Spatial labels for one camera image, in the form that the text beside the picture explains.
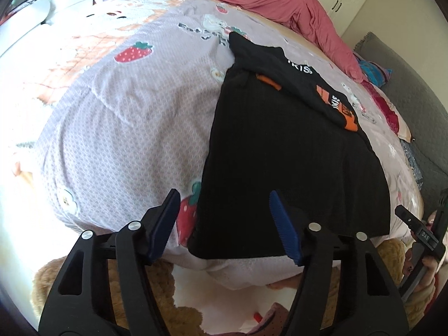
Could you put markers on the black long-sleeved shirt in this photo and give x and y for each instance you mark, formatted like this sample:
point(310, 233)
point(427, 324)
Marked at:
point(280, 147)

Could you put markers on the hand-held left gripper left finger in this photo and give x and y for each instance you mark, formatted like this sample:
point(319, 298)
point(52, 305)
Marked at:
point(161, 231)

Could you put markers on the blue patterned cloth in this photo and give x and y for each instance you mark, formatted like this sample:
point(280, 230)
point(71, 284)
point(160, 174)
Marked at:
point(413, 164)

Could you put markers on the grey quilted headboard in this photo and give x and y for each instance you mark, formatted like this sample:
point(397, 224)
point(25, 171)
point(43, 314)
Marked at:
point(420, 94)

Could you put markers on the pink duvet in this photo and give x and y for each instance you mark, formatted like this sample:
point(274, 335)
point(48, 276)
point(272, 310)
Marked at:
point(280, 3)

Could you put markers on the person's right hand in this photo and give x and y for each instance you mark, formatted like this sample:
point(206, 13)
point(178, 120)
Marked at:
point(433, 273)

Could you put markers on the blue striped cloth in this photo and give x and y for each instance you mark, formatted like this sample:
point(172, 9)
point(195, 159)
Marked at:
point(374, 70)

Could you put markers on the red floral pillow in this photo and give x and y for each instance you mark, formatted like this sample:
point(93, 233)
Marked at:
point(390, 112)

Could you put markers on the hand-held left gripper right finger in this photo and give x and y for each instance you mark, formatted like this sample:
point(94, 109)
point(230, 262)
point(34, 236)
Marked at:
point(285, 231)

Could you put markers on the white rounded furniture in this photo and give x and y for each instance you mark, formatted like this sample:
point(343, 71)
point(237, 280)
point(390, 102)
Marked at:
point(24, 21)

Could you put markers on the brown plush clothing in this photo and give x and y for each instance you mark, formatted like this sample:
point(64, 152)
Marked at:
point(164, 287)

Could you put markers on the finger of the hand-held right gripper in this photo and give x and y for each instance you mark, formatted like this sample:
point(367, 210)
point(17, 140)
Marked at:
point(407, 217)
point(442, 217)

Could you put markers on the strawberry printed blanket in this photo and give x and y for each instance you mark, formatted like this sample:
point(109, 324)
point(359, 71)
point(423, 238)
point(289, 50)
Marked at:
point(122, 112)

